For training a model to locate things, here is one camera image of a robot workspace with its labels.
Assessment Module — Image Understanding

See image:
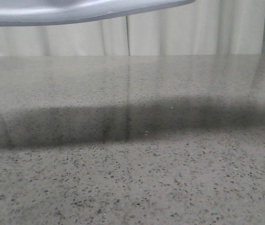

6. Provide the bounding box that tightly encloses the light blue slipper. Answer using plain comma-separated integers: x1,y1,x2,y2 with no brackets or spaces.
0,0,192,27

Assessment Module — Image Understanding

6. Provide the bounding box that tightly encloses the white curtain backdrop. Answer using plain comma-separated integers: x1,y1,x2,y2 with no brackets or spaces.
0,0,265,56

